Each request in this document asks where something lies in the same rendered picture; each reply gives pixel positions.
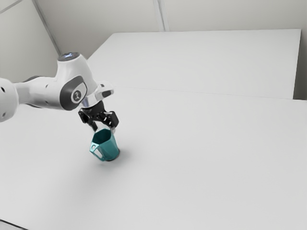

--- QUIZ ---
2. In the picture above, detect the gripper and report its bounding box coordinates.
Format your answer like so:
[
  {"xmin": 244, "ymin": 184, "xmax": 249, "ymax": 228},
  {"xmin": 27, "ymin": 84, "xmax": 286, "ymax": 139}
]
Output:
[{"xmin": 78, "ymin": 100, "xmax": 119, "ymax": 135}]

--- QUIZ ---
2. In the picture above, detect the teal faceted mug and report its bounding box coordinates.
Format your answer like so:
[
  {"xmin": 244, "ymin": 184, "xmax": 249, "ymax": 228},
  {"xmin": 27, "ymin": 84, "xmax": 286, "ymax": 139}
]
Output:
[{"xmin": 89, "ymin": 128, "xmax": 120, "ymax": 162}]

